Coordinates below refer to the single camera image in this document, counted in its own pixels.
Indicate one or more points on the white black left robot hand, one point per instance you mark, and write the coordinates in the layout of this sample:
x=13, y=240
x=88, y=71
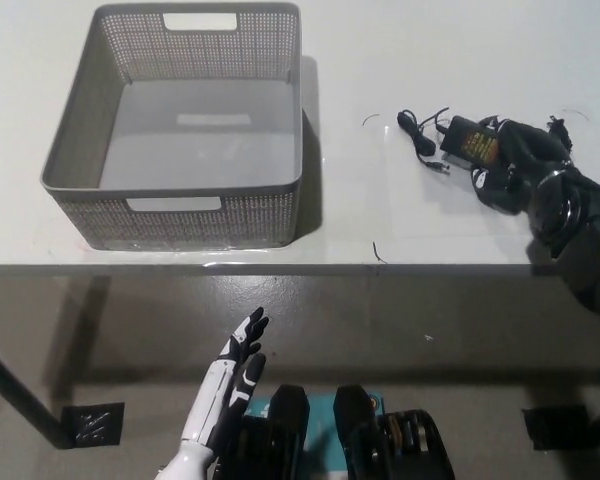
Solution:
x=212, y=395

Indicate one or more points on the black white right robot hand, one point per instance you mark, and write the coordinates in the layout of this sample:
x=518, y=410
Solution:
x=532, y=150

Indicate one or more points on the black teal robot body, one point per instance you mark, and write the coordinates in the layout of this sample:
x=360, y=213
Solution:
x=290, y=425

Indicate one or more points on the grey perforated plastic basket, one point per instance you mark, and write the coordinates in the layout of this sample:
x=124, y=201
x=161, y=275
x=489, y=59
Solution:
x=205, y=145

